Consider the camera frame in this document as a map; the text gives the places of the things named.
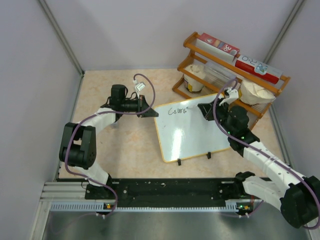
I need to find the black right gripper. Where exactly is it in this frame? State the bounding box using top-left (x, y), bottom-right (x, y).
top-left (199, 97), bottom-right (235, 136)

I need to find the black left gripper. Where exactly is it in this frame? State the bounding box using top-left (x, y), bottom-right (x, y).
top-left (121, 95), bottom-right (158, 118)

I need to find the yellow framed whiteboard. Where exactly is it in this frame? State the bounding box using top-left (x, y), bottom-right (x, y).
top-left (154, 94), bottom-right (230, 163)

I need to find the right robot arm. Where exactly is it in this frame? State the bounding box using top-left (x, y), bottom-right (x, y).
top-left (197, 100), bottom-right (320, 229)

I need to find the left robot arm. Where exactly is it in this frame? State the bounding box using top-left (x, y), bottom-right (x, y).
top-left (59, 82), bottom-right (159, 199)

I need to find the metal whiteboard stand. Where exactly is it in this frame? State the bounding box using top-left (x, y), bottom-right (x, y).
top-left (176, 152), bottom-right (212, 166)

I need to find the white container left shelf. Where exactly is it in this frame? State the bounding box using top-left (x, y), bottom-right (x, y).
top-left (183, 63), bottom-right (207, 93)

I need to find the clear plastic box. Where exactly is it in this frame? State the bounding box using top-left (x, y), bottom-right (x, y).
top-left (204, 62), bottom-right (237, 87)

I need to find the orange wooden shelf rack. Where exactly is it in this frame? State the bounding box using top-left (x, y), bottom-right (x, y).
top-left (171, 31), bottom-right (292, 131)

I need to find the white paper bag right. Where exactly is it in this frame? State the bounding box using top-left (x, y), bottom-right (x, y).
top-left (238, 79), bottom-right (276, 105)

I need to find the red white wrap box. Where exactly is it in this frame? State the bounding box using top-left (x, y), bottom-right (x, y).
top-left (235, 55), bottom-right (283, 84)

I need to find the red foil box upper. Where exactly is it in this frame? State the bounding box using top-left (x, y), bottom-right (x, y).
top-left (195, 33), bottom-right (240, 62)

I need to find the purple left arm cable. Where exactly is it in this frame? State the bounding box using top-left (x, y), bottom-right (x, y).
top-left (64, 73), bottom-right (156, 216)

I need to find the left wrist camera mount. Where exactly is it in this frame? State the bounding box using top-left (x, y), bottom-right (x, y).
top-left (132, 79), bottom-right (146, 98)

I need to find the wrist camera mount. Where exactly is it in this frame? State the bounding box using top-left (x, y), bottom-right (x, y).
top-left (132, 79), bottom-right (146, 98)
top-left (219, 87), bottom-right (239, 106)

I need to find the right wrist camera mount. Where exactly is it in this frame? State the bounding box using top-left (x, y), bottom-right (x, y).
top-left (219, 87), bottom-right (239, 106)

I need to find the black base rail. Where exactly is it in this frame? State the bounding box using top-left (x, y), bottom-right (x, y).
top-left (84, 178), bottom-right (254, 208)

